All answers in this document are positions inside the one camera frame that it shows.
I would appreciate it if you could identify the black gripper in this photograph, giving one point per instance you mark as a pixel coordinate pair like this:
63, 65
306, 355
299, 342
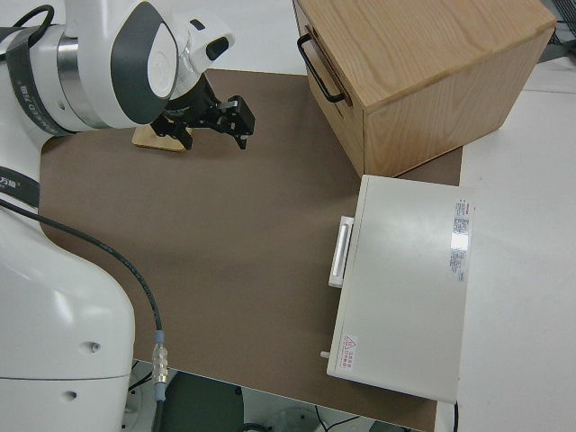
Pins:
198, 110

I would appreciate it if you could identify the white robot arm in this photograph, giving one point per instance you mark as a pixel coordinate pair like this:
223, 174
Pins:
45, 292

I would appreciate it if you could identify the wooden mug stand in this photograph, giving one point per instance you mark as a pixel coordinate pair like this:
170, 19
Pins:
145, 137

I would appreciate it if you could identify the brown table mat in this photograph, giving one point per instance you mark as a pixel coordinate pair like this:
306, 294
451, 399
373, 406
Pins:
202, 247

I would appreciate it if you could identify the wooden drawer box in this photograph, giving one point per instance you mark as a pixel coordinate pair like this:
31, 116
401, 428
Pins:
427, 67

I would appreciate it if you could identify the white toaster oven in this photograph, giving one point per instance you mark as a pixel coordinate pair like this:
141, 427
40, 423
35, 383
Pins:
405, 279

